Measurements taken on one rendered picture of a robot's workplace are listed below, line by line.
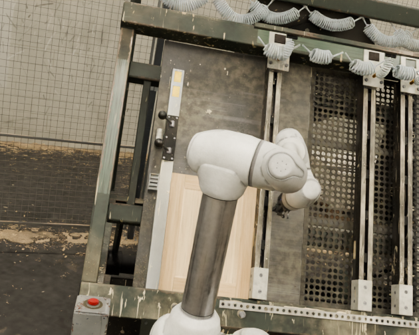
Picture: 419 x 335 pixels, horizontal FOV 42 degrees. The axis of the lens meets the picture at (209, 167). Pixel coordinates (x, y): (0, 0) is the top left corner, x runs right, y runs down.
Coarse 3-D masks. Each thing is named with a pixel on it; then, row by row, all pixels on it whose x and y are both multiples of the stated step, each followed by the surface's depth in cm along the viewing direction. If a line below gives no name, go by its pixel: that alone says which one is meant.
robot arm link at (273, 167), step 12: (264, 144) 145; (264, 156) 142; (276, 156) 139; (288, 156) 139; (252, 168) 143; (264, 168) 140; (276, 168) 138; (288, 168) 138; (300, 168) 141; (252, 180) 145; (264, 180) 143; (276, 180) 139; (288, 180) 139; (300, 180) 143; (288, 192) 148
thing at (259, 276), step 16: (272, 32) 249; (288, 48) 235; (272, 64) 245; (288, 64) 245; (272, 80) 247; (272, 96) 249; (272, 112) 247; (272, 128) 243; (272, 192) 234; (256, 208) 235; (272, 208) 232; (256, 224) 232; (256, 240) 228; (256, 256) 226; (256, 272) 224; (256, 288) 223
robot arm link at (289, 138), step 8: (288, 128) 202; (280, 136) 201; (288, 136) 200; (296, 136) 200; (280, 144) 198; (288, 144) 187; (296, 144) 193; (304, 144) 199; (296, 152) 182; (304, 152) 195; (304, 160) 197
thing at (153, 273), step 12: (180, 84) 242; (180, 96) 240; (168, 108) 238; (168, 168) 231; (168, 180) 230; (168, 192) 229; (156, 204) 227; (156, 216) 225; (156, 228) 224; (156, 240) 223; (156, 252) 222; (156, 264) 221; (156, 276) 220; (156, 288) 218
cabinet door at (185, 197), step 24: (192, 192) 233; (168, 216) 229; (192, 216) 231; (240, 216) 235; (168, 240) 226; (192, 240) 228; (240, 240) 232; (168, 264) 224; (240, 264) 229; (168, 288) 221; (240, 288) 227
